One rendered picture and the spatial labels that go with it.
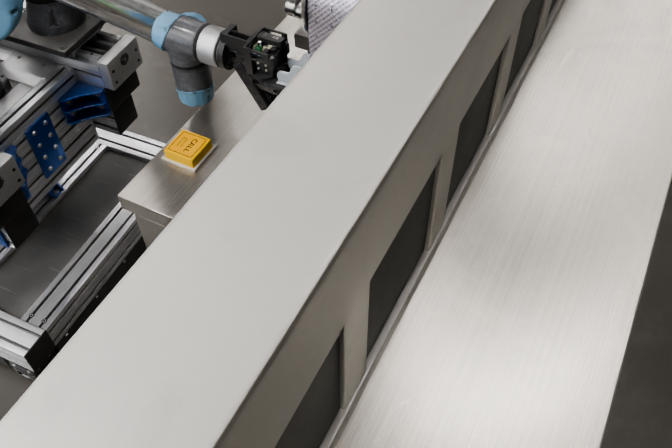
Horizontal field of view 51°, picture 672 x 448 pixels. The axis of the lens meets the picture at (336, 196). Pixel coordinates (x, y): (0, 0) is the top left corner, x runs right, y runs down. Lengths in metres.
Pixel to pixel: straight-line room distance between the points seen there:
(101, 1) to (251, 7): 2.05
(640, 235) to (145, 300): 0.45
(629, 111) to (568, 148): 0.09
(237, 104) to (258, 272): 1.25
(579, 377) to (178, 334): 0.34
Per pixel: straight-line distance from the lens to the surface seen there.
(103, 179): 2.45
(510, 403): 0.54
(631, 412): 2.25
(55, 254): 2.30
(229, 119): 1.52
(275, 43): 1.29
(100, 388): 0.31
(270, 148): 0.37
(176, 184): 1.41
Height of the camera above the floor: 1.92
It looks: 49 degrees down
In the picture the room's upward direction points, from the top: 1 degrees counter-clockwise
